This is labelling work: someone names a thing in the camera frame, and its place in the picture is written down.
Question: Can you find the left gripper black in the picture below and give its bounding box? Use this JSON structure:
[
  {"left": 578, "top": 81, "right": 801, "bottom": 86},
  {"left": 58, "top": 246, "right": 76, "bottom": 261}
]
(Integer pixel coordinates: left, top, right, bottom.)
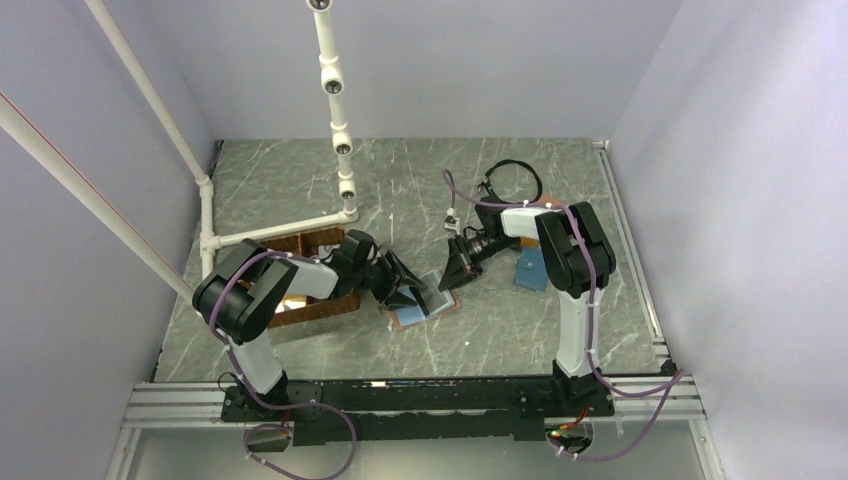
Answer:
[{"left": 352, "top": 250, "right": 426, "bottom": 311}]

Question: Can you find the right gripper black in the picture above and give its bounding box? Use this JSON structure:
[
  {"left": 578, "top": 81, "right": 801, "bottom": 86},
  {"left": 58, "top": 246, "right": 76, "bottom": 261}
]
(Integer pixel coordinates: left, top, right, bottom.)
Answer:
[{"left": 440, "top": 232, "right": 516, "bottom": 293}]

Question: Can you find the grey credit card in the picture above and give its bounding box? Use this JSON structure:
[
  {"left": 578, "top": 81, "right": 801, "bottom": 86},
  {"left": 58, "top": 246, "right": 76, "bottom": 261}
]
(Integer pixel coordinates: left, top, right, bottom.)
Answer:
[{"left": 420, "top": 270, "right": 456, "bottom": 317}]

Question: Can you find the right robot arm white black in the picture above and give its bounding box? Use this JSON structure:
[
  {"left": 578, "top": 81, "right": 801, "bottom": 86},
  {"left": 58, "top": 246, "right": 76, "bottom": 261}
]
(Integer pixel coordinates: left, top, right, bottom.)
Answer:
[{"left": 438, "top": 195, "right": 616, "bottom": 415}]

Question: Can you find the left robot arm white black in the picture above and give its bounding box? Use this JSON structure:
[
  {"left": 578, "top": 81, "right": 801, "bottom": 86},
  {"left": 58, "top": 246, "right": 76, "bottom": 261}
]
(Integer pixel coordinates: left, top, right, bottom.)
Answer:
[{"left": 192, "top": 230, "right": 427, "bottom": 420}]

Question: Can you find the blue card holder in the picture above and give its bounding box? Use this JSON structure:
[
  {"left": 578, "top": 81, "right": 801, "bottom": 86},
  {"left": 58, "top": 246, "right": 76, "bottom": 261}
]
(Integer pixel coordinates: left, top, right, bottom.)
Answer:
[{"left": 513, "top": 248, "right": 548, "bottom": 293}]

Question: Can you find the gold card in basket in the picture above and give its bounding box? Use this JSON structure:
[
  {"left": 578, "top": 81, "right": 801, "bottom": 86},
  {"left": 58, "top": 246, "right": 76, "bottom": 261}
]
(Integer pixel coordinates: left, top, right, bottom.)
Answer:
[{"left": 275, "top": 295, "right": 308, "bottom": 314}]

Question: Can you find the brown wicker basket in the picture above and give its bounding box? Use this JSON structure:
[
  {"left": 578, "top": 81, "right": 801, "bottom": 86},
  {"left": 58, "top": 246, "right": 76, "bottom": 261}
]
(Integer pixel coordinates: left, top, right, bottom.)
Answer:
[{"left": 259, "top": 226, "right": 361, "bottom": 328}]

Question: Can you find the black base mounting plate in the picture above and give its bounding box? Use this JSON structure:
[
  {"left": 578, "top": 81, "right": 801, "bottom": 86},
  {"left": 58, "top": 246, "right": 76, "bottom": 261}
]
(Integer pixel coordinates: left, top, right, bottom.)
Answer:
[{"left": 221, "top": 375, "right": 614, "bottom": 446}]

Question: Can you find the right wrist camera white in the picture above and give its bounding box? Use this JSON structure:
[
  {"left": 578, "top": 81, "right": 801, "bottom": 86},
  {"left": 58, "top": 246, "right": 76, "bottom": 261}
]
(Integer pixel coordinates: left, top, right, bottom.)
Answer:
[{"left": 443, "top": 208, "right": 461, "bottom": 235}]

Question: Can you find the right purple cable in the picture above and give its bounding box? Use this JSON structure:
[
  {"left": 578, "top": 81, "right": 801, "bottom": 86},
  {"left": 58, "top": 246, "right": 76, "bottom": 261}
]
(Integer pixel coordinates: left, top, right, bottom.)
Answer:
[{"left": 441, "top": 169, "right": 688, "bottom": 464}]

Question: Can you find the purple cable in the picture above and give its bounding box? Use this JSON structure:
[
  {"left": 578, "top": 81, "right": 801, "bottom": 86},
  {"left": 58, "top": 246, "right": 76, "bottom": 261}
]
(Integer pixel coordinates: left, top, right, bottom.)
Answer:
[
  {"left": 207, "top": 250, "right": 359, "bottom": 480},
  {"left": 441, "top": 169, "right": 688, "bottom": 464}
]

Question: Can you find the black cable loop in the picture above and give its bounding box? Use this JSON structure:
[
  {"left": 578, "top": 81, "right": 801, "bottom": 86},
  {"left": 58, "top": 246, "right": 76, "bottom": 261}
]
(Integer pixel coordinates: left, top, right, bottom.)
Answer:
[{"left": 476, "top": 158, "right": 545, "bottom": 207}]

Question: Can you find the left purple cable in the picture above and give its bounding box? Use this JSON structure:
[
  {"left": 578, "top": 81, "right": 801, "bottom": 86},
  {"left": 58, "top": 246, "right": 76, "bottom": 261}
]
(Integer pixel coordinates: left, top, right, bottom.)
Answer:
[{"left": 207, "top": 250, "right": 359, "bottom": 480}]

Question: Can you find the aluminium rail frame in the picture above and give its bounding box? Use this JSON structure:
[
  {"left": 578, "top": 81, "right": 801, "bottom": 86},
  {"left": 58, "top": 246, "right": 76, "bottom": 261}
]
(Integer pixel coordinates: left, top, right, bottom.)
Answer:
[{"left": 106, "top": 375, "right": 726, "bottom": 479}]

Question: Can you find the white pvc pipe frame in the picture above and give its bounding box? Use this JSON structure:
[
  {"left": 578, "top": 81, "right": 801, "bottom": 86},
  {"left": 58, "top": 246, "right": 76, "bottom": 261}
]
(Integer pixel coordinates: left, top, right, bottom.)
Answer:
[{"left": 0, "top": 0, "right": 360, "bottom": 303}]

